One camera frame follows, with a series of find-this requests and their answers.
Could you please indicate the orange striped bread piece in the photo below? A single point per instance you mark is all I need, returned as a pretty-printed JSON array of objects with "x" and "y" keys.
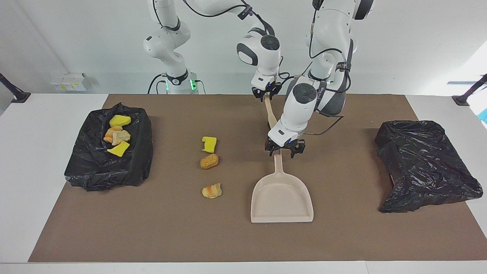
[{"x": 109, "y": 135}]

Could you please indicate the boxy bin with black bag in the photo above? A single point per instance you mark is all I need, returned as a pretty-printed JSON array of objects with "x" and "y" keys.
[{"x": 95, "y": 171}]

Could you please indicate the white wall socket box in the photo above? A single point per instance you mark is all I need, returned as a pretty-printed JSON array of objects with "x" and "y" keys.
[{"x": 68, "y": 82}]

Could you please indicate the black camera stand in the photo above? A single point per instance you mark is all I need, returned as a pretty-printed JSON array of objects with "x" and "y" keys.
[
  {"x": 15, "y": 93},
  {"x": 468, "y": 95}
]

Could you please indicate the pale flaky pastry piece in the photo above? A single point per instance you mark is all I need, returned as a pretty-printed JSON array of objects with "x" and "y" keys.
[{"x": 121, "y": 137}]

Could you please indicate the crumpled bin with black bag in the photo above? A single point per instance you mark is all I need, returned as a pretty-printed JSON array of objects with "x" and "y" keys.
[{"x": 422, "y": 167}]

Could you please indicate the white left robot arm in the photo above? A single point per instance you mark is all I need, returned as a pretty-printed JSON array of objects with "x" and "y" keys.
[{"x": 300, "y": 106}]

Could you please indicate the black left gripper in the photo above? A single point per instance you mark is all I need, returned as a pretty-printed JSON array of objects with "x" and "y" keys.
[{"x": 285, "y": 145}]

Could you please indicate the notched yellow sponge piece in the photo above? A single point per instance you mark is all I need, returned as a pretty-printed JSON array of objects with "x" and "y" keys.
[{"x": 209, "y": 144}]

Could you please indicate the beige plastic dustpan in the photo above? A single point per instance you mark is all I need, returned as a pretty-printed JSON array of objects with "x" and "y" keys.
[{"x": 281, "y": 201}]

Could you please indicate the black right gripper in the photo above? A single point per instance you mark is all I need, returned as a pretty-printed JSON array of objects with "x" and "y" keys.
[{"x": 268, "y": 88}]

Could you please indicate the blue object at edge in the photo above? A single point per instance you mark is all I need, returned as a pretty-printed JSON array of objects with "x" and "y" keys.
[{"x": 484, "y": 116}]

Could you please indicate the brown table mat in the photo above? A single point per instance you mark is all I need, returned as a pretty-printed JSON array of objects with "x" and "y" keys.
[{"x": 243, "y": 236}]

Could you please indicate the beige brush with black bristles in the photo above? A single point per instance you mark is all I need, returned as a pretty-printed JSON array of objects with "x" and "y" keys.
[{"x": 270, "y": 112}]

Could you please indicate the small yellow sponge wedge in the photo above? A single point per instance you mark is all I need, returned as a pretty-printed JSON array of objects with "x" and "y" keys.
[{"x": 120, "y": 121}]

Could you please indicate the brown bread roll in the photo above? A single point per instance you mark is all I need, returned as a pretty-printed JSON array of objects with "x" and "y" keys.
[{"x": 209, "y": 161}]

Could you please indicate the large yellow sponge block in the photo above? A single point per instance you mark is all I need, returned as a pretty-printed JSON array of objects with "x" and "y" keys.
[{"x": 118, "y": 149}]

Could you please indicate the orange striped croissant piece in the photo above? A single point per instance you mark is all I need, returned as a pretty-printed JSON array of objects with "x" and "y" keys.
[{"x": 211, "y": 191}]

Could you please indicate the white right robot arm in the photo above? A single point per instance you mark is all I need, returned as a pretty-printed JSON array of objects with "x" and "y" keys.
[{"x": 167, "y": 38}]

